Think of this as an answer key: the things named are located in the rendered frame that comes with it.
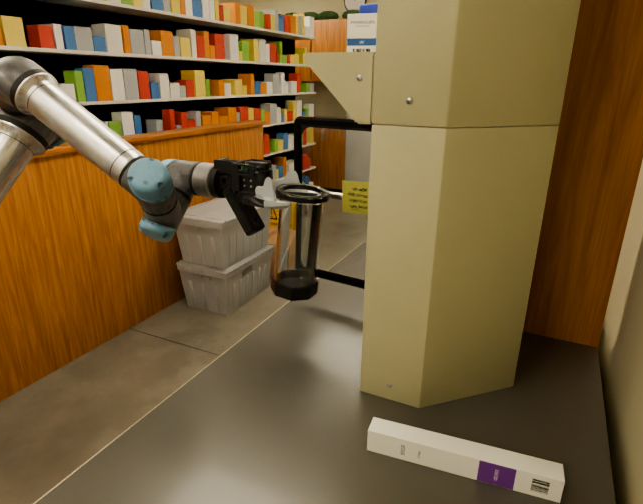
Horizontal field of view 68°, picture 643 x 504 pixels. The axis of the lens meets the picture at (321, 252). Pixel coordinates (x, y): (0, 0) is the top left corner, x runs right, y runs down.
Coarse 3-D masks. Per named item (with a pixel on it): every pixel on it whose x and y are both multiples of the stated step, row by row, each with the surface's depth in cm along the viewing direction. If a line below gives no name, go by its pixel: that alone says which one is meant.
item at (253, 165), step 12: (216, 168) 101; (228, 168) 100; (240, 168) 100; (252, 168) 95; (264, 168) 99; (216, 180) 102; (228, 180) 101; (240, 180) 98; (252, 180) 98; (264, 180) 100; (216, 192) 102; (240, 192) 99; (252, 192) 98
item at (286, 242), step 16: (288, 192) 99; (304, 192) 100; (320, 192) 98; (288, 208) 93; (304, 208) 92; (320, 208) 94; (288, 224) 94; (304, 224) 94; (320, 224) 96; (288, 240) 95; (304, 240) 95; (320, 240) 99; (288, 256) 97; (304, 256) 96; (288, 272) 98; (304, 272) 98
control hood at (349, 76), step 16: (320, 64) 71; (336, 64) 70; (352, 64) 69; (368, 64) 68; (336, 80) 71; (352, 80) 70; (368, 80) 69; (336, 96) 72; (352, 96) 71; (368, 96) 70; (352, 112) 71; (368, 112) 70
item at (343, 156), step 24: (312, 144) 113; (336, 144) 109; (360, 144) 106; (312, 168) 115; (336, 168) 111; (360, 168) 108; (336, 192) 113; (360, 192) 110; (336, 216) 115; (360, 216) 111; (336, 240) 117; (360, 240) 113; (336, 264) 119; (360, 264) 115
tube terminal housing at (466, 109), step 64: (384, 0) 65; (448, 0) 61; (512, 0) 63; (576, 0) 66; (384, 64) 67; (448, 64) 64; (512, 64) 66; (384, 128) 70; (448, 128) 66; (512, 128) 70; (384, 192) 73; (448, 192) 70; (512, 192) 74; (384, 256) 76; (448, 256) 74; (512, 256) 78; (384, 320) 80; (448, 320) 78; (512, 320) 83; (384, 384) 84; (448, 384) 83; (512, 384) 88
